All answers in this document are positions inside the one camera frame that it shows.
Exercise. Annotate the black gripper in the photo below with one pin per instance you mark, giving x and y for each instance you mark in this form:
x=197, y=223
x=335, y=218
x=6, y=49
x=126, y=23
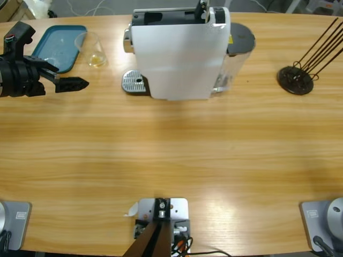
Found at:
x=18, y=77

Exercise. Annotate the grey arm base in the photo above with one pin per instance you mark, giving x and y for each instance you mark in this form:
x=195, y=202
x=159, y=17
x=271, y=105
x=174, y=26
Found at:
x=21, y=227
x=311, y=227

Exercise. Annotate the white capsule coffee machine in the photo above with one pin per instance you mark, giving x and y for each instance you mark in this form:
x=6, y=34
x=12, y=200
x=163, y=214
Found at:
x=177, y=59

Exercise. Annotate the clear glass cup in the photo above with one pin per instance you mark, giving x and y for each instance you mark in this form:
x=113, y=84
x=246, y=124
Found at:
x=93, y=59

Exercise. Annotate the teal plastic tray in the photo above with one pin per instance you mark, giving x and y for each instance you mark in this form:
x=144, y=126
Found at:
x=59, y=40

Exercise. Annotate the brown cardboard box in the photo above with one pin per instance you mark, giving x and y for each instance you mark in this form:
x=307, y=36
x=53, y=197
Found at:
x=10, y=10

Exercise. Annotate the white tape tag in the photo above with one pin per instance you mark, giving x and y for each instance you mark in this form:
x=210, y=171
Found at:
x=133, y=210

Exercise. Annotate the black connector box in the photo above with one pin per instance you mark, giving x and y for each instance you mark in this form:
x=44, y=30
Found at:
x=185, y=223

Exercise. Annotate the white plastic stool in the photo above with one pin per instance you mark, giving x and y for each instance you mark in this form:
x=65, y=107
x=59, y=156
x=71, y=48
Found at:
x=316, y=6

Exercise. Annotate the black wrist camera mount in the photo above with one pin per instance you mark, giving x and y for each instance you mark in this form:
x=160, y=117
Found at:
x=20, y=32

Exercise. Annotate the black post bracket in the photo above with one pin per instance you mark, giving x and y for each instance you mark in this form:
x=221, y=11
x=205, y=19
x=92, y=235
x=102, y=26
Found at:
x=158, y=214

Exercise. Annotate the white metal mount plate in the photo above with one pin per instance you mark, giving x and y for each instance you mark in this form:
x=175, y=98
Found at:
x=179, y=211

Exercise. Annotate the dark brown post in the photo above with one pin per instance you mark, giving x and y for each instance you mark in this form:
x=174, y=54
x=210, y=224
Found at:
x=150, y=241

